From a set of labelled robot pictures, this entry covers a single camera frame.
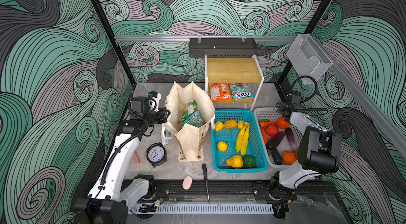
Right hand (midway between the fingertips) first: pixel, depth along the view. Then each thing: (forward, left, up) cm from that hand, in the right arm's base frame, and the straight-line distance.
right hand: (288, 107), depth 92 cm
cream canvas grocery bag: (-23, +57, +5) cm, 62 cm away
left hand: (-12, +67, +13) cm, 70 cm away
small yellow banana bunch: (-17, +28, -8) cm, 34 cm away
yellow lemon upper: (-9, +41, -6) cm, 43 cm away
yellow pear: (-30, +35, -4) cm, 46 cm away
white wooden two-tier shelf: (+2, +36, +21) cm, 42 cm away
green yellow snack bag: (-2, +60, 0) cm, 60 cm away
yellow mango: (-8, +34, -6) cm, 36 cm away
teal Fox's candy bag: (+6, +28, +8) cm, 30 cm away
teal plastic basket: (-22, +23, -8) cm, 33 cm away
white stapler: (-19, +71, -8) cm, 74 cm away
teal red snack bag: (-10, +55, +2) cm, 56 cm away
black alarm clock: (-26, +76, -8) cm, 81 cm away
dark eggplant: (-21, +14, -4) cm, 26 cm away
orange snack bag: (+7, +40, +7) cm, 41 cm away
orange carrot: (-8, +16, -6) cm, 19 cm away
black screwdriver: (-37, +50, -9) cm, 63 cm away
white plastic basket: (-1, +9, -4) cm, 10 cm away
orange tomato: (-8, +5, -5) cm, 10 cm away
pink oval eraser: (-39, +59, -8) cm, 71 cm away
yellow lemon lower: (-22, +40, -6) cm, 46 cm away
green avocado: (-30, +28, -5) cm, 41 cm away
